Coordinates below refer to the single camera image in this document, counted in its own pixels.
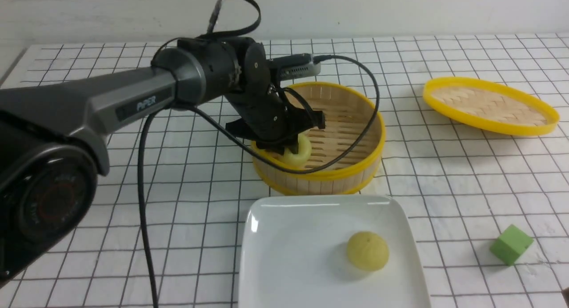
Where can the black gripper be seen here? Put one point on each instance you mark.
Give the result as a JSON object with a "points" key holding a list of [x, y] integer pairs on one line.
{"points": [[269, 114]]}

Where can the yellow steamed bun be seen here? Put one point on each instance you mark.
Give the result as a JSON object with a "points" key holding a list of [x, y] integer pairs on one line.
{"points": [[303, 152], [367, 251]]}

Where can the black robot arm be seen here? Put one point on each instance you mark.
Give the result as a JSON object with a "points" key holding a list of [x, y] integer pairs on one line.
{"points": [[53, 137]]}

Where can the white square plate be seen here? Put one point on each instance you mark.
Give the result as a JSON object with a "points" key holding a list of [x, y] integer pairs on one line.
{"points": [[294, 254]]}

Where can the bamboo steamer basket yellow rim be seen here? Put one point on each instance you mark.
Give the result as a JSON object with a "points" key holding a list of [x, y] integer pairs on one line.
{"points": [[347, 112]]}

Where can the yellow rimmed bamboo steamer lid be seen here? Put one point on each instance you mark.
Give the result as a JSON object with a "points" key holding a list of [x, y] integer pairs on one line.
{"points": [[490, 106]]}

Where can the green cube block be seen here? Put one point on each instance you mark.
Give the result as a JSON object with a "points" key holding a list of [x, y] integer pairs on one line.
{"points": [[511, 245]]}

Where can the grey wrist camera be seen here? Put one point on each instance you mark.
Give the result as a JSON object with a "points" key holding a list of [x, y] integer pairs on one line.
{"points": [[292, 67]]}

